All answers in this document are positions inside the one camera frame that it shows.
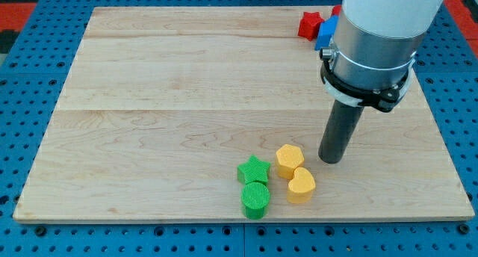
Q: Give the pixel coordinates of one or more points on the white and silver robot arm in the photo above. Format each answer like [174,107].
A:
[369,58]

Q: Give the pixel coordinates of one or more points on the wooden board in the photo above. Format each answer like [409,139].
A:
[161,105]

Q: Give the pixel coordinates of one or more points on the green cylinder block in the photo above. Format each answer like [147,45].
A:
[255,199]

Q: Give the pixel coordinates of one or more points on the blue block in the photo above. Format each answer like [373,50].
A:
[325,33]

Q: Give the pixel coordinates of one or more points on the red block behind arm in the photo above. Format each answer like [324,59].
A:
[336,10]

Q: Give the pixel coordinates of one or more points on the yellow heart block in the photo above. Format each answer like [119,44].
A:
[301,187]

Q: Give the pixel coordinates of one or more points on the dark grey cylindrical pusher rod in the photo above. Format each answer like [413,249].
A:
[341,124]

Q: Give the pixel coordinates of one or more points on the yellow hexagon block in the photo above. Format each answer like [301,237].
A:
[288,158]

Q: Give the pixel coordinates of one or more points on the green star block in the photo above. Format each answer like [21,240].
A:
[254,170]

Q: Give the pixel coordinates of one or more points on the red star block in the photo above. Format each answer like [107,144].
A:
[309,25]

